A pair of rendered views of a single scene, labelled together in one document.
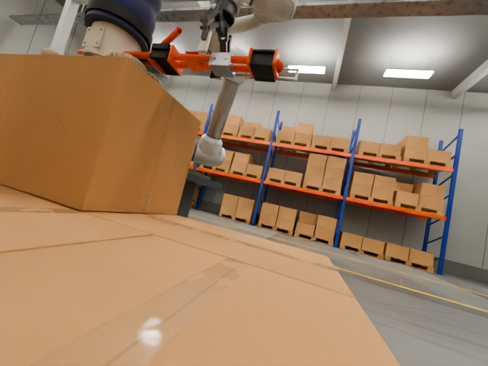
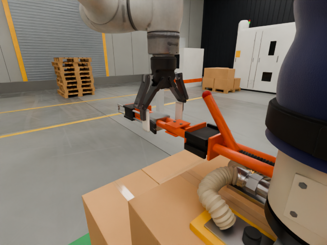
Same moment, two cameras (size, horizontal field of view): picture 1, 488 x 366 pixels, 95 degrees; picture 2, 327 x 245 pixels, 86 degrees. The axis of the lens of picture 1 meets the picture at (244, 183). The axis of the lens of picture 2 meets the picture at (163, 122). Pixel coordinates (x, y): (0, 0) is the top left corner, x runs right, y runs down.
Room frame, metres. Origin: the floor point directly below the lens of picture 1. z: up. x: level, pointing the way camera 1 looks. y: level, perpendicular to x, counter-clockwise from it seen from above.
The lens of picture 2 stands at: (1.15, 0.50, 1.27)
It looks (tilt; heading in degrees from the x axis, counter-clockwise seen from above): 20 degrees down; 214
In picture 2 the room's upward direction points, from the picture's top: straight up
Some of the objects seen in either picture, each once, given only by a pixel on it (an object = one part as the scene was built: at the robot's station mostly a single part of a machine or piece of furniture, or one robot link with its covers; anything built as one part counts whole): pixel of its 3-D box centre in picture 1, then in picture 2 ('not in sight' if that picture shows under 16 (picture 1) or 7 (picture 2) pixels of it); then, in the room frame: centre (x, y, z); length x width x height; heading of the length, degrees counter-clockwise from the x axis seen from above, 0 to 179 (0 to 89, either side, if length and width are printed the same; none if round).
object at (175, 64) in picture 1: (167, 60); (206, 139); (0.74, 0.36, 1.07); 0.10 x 0.08 x 0.06; 163
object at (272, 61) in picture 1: (263, 64); (138, 110); (0.64, 0.02, 1.07); 0.08 x 0.07 x 0.05; 73
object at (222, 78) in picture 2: not in sight; (222, 79); (-6.40, -1.72, 0.45); 1.21 x 1.02 x 0.90; 73
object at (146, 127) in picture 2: not in sight; (145, 119); (0.77, 0.18, 1.10); 0.03 x 0.01 x 0.07; 73
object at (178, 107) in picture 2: (204, 41); (178, 111); (0.64, 0.21, 1.10); 0.03 x 0.01 x 0.07; 73
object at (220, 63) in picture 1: (223, 64); (156, 120); (0.68, 0.15, 1.07); 0.07 x 0.07 x 0.04; 73
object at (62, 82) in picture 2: not in sight; (73, 76); (-2.50, -6.03, 0.65); 1.29 x 1.10 x 1.30; 73
